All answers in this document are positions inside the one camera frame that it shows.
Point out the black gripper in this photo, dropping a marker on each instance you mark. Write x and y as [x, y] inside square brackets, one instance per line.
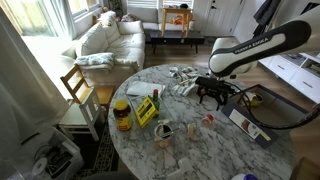
[218, 89]

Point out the transparent container with red lid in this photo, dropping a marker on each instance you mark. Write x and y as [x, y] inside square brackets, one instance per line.
[207, 120]

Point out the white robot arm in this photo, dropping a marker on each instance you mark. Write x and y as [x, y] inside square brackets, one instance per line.
[299, 35]

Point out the amber vitamin bottle yellow lid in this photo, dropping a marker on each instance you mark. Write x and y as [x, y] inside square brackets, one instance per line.
[122, 114]

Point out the striped cloth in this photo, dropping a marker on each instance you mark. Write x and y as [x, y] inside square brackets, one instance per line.
[185, 78]

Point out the small wooden block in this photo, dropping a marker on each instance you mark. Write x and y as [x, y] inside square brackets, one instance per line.
[191, 131]

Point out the green bottle red cap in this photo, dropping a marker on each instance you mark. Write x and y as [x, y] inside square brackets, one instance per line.
[156, 99]

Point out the glass jar with spoon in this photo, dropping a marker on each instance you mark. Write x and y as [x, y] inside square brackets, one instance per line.
[164, 133]

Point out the black coffee table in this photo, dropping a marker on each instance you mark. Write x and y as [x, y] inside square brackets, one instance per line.
[194, 39]

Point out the dark cardboard box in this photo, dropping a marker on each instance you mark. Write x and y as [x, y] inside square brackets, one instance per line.
[262, 124]

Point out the yellow box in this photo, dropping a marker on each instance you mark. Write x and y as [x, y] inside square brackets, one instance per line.
[145, 112]

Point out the white folded paper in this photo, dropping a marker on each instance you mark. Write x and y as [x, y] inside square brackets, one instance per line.
[140, 88]

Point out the white lotion bottle blue cap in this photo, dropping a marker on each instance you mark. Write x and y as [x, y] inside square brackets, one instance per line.
[244, 177]

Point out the white tv cabinet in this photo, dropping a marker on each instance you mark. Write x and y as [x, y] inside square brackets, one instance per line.
[302, 71]

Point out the wooden side table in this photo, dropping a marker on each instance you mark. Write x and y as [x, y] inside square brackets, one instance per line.
[183, 17]

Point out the hanging dark coat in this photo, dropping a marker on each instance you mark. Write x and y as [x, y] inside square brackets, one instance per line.
[264, 14]

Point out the white sofa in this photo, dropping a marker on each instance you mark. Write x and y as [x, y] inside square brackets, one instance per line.
[124, 41]

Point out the grey blanket on sofa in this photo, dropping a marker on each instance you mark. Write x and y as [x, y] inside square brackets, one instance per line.
[96, 61]

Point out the white small chair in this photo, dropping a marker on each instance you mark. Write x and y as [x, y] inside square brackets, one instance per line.
[80, 118]

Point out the wooden chair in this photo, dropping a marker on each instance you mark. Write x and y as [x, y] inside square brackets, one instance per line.
[77, 86]

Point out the white storage bin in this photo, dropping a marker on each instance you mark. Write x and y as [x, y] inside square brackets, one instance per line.
[50, 155]

